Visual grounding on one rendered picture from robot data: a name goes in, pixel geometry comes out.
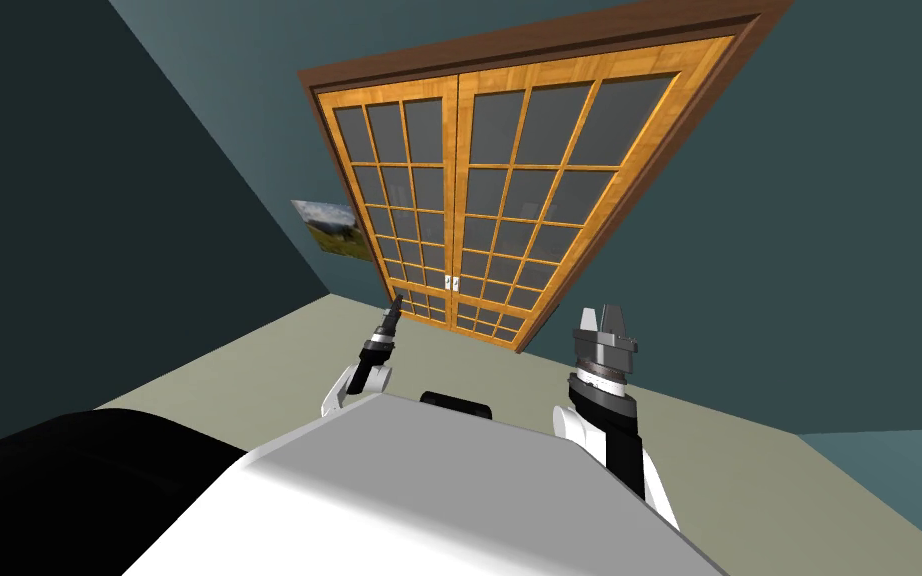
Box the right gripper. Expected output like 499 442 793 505
570 303 641 376

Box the wooden glazed door leaf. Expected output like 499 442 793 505
316 75 461 331
451 35 738 354

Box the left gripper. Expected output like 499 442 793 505
373 294 405 344

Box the landscape picture on wall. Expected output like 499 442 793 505
290 199 375 265

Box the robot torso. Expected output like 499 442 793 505
120 389 731 576

